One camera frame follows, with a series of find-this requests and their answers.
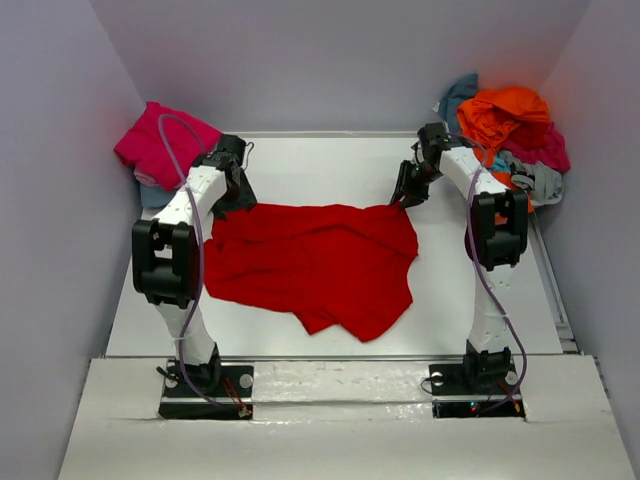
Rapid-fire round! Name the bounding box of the red t shirt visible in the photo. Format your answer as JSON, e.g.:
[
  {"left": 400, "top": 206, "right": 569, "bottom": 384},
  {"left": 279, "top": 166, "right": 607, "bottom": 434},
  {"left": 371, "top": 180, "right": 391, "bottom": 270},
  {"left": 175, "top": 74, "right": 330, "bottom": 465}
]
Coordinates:
[{"left": 204, "top": 204, "right": 419, "bottom": 343}]

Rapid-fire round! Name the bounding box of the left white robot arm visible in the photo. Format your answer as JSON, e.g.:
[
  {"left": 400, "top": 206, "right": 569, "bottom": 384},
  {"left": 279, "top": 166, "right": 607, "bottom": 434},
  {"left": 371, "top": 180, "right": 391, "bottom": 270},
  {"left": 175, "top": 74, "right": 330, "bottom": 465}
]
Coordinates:
[{"left": 132, "top": 134, "right": 257, "bottom": 396}]

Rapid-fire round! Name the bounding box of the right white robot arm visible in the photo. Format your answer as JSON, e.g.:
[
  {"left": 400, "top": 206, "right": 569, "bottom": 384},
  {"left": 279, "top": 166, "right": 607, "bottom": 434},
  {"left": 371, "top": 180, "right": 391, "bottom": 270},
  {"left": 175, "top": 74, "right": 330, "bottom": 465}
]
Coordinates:
[{"left": 390, "top": 123, "right": 529, "bottom": 397}]

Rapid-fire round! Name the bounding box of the teal-grey t shirt in pile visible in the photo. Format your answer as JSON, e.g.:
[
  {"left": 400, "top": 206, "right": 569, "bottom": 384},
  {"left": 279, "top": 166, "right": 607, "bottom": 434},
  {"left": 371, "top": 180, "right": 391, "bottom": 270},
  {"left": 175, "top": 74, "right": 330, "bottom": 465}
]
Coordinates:
[{"left": 433, "top": 73, "right": 479, "bottom": 133}]

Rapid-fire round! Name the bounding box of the orange t shirt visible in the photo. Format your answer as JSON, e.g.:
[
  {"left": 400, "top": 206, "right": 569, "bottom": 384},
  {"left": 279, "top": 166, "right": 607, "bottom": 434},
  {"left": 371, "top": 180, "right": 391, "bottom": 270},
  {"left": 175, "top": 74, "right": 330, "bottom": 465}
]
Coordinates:
[{"left": 457, "top": 86, "right": 554, "bottom": 189}]

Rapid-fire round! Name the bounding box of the light blue t shirt in pile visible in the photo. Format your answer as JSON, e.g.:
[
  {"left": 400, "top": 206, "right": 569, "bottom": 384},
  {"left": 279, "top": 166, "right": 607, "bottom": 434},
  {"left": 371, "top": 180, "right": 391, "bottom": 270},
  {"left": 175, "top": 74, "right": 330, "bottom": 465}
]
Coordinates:
[{"left": 489, "top": 154, "right": 512, "bottom": 175}]

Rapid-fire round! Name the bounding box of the grey-blue folded t shirt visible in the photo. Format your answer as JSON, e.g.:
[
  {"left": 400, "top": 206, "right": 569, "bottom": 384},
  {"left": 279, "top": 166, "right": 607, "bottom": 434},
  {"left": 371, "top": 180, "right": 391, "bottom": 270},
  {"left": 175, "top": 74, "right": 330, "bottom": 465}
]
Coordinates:
[{"left": 139, "top": 183, "right": 176, "bottom": 209}]

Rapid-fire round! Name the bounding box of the magenta folded t shirt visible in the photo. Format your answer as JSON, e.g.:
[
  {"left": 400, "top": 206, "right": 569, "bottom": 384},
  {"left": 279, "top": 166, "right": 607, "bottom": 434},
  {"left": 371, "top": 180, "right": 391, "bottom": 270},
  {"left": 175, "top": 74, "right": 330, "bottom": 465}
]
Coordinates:
[{"left": 114, "top": 102, "right": 222, "bottom": 191}]

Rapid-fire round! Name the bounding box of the pink folded t shirt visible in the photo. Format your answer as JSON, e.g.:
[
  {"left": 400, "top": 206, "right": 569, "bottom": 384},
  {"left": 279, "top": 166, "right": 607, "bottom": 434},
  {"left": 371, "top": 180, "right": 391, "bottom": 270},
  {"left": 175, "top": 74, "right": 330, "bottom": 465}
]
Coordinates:
[{"left": 133, "top": 167, "right": 160, "bottom": 187}]

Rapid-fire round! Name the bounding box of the magenta t shirt in pile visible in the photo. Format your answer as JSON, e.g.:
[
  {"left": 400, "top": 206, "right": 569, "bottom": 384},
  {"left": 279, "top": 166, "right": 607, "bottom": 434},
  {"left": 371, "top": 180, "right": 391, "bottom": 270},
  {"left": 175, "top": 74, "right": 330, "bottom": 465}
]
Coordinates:
[{"left": 502, "top": 123, "right": 571, "bottom": 174}]

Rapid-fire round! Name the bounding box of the grey t shirt in pile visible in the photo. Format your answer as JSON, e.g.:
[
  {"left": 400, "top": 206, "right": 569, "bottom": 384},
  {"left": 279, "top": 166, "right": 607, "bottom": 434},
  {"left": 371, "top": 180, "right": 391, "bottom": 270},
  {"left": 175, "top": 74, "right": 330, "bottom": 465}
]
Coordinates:
[{"left": 498, "top": 150, "right": 564, "bottom": 200}]

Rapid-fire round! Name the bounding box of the white laundry basket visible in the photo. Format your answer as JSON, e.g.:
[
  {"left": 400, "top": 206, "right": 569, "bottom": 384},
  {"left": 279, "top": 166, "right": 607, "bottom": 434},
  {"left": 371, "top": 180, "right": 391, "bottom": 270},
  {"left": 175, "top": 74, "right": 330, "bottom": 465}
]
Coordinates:
[{"left": 528, "top": 198, "right": 561, "bottom": 213}]

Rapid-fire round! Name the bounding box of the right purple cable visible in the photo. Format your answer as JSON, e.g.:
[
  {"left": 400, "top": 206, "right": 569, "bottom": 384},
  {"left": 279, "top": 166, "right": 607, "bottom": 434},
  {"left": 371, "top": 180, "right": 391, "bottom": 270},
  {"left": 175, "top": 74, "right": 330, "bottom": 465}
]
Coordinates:
[{"left": 447, "top": 132, "right": 529, "bottom": 416}]

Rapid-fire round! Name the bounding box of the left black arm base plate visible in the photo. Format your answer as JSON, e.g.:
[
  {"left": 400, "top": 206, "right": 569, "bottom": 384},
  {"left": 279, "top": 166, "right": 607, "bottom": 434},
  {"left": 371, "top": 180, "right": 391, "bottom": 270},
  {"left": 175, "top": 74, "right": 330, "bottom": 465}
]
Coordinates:
[{"left": 156, "top": 359, "right": 254, "bottom": 421}]

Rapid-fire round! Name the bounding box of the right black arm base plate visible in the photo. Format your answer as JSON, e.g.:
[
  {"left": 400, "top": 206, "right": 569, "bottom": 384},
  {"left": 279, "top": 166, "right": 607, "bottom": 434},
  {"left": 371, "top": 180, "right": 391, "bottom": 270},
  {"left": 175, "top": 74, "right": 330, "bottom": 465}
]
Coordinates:
[{"left": 421, "top": 363, "right": 526, "bottom": 419}]

